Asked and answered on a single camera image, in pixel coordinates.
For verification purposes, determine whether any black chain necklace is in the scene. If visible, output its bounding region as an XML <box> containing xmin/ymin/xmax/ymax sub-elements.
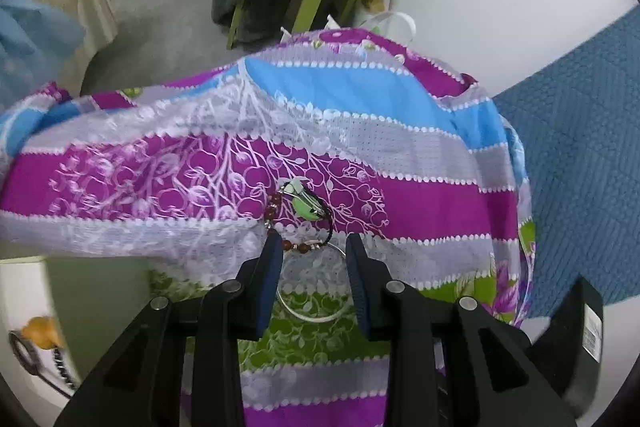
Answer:
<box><xmin>35</xmin><ymin>346</ymin><xmax>81</xmax><ymax>400</ymax></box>

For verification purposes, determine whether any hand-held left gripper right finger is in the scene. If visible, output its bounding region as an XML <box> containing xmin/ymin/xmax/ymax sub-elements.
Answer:
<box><xmin>345</xmin><ymin>233</ymin><xmax>581</xmax><ymax>427</ymax></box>

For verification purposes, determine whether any striped floral cloth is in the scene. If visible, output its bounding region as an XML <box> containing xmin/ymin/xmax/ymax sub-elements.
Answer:
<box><xmin>0</xmin><ymin>29</ymin><xmax>538</xmax><ymax>427</ymax></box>

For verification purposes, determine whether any green hair clip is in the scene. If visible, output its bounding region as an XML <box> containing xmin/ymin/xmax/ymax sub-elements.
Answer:
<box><xmin>286</xmin><ymin>178</ymin><xmax>327</xmax><ymax>222</ymax></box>

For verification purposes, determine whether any light blue cloth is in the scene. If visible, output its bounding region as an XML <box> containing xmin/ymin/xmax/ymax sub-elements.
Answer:
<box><xmin>0</xmin><ymin>0</ymin><xmax>85</xmax><ymax>108</ymax></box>

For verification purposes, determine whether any white bag handle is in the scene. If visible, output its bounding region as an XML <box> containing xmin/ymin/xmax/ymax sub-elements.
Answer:
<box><xmin>372</xmin><ymin>10</ymin><xmax>417</xmax><ymax>44</ymax></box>

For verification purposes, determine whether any grey-green cardboard box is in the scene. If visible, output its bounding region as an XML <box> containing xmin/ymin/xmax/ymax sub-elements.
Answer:
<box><xmin>0</xmin><ymin>254</ymin><xmax>153</xmax><ymax>413</ymax></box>

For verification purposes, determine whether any brown beaded bracelet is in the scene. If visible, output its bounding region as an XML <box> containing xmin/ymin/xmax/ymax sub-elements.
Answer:
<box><xmin>263</xmin><ymin>191</ymin><xmax>335</xmax><ymax>254</ymax></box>

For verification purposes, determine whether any silver bangle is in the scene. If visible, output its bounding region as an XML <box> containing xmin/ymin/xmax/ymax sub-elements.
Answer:
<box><xmin>274</xmin><ymin>237</ymin><xmax>352</xmax><ymax>323</ymax></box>

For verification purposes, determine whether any blue quilted cushion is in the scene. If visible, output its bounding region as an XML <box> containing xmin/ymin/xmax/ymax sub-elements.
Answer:
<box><xmin>492</xmin><ymin>4</ymin><xmax>640</xmax><ymax>324</ymax></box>

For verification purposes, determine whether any orange carrot-shaped hair clip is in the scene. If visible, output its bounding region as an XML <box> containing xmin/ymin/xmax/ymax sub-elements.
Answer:
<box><xmin>22</xmin><ymin>316</ymin><xmax>57</xmax><ymax>351</ymax></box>

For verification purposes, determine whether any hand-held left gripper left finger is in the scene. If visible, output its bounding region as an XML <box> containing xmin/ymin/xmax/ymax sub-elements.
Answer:
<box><xmin>52</xmin><ymin>234</ymin><xmax>286</xmax><ymax>427</ymax></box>

